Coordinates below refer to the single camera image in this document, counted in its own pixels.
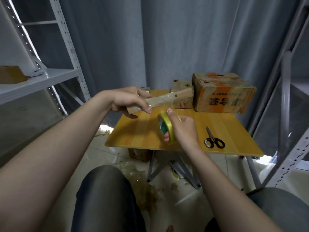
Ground person's right hand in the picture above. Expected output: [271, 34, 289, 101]
[163, 108, 200, 154]

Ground person's left hand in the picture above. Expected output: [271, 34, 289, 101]
[99, 86, 153, 119]

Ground yellow tape roll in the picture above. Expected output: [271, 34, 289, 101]
[157, 110, 183, 145]

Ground black-handled scissors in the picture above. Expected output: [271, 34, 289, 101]
[203, 125, 226, 150]

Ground small cardboard box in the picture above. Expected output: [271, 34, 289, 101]
[126, 89, 195, 115]

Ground medium brown cardboard box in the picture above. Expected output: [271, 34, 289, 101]
[171, 79, 195, 110]

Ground plain brown cardboard box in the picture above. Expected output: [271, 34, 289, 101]
[127, 148, 153, 163]

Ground large orange print cardboard box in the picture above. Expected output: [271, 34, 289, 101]
[192, 72, 258, 113]

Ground person's left forearm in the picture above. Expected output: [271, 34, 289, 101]
[0, 91, 117, 232]

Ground person's right forearm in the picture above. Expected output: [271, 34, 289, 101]
[183, 142, 283, 232]

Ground tape scraps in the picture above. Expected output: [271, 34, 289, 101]
[116, 159, 165, 213]

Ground person's right leg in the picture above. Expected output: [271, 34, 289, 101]
[204, 187, 309, 232]

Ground yellow wooden table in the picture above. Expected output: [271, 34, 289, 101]
[104, 89, 265, 189]

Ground grey curtain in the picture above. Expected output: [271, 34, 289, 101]
[10, 0, 309, 129]

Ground grey metal shelf unit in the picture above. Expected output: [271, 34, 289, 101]
[0, 0, 92, 118]
[246, 5, 309, 189]

